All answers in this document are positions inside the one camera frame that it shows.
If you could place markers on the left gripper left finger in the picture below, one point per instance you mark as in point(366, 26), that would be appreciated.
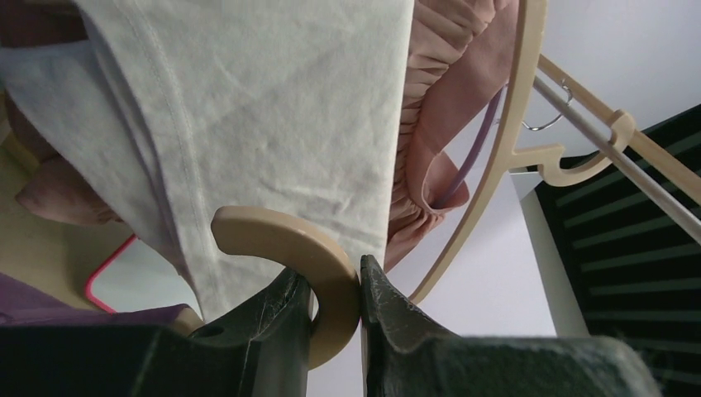
point(260, 348)

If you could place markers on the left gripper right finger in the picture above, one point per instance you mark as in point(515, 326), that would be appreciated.
point(407, 353)

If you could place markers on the pink garment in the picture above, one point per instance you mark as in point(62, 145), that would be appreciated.
point(460, 55)

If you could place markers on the wooden hanger with shirt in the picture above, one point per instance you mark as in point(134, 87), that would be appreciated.
point(300, 246)

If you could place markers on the grey white t-shirt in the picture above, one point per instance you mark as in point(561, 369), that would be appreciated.
point(173, 109)

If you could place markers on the whiteboard with pink frame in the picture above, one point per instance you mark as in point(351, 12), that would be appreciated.
point(135, 277)

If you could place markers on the purple shirt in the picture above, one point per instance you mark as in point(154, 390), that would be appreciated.
point(24, 305)

